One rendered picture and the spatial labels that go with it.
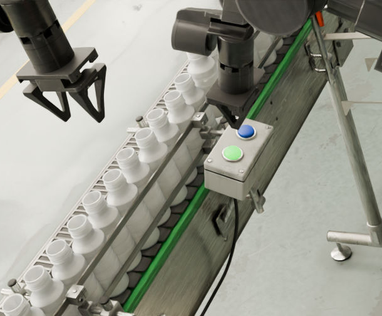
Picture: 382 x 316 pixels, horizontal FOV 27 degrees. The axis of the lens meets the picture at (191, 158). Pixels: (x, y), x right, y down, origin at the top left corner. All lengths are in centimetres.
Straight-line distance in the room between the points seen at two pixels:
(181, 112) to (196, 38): 34
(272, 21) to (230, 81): 47
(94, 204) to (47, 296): 18
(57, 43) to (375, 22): 45
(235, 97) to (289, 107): 60
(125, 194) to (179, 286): 22
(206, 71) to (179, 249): 37
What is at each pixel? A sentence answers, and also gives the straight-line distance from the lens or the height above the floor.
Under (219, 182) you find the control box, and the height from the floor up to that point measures 108.
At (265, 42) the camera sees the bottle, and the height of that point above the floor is 106.
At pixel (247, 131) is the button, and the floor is 112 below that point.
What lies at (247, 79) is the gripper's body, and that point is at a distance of 126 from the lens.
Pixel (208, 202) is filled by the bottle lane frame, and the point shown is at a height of 96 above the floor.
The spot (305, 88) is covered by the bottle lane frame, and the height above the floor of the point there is 89.
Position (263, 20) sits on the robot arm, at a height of 156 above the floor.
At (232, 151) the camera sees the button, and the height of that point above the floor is 112.
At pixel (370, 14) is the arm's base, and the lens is 76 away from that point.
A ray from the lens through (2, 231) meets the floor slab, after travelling 359.
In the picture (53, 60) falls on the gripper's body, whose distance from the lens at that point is 104.
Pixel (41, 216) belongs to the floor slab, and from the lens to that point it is 354.
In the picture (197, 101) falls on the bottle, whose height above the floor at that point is 112.
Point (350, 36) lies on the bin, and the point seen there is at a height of 93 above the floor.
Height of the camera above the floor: 192
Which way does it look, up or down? 34 degrees down
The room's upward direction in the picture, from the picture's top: 24 degrees counter-clockwise
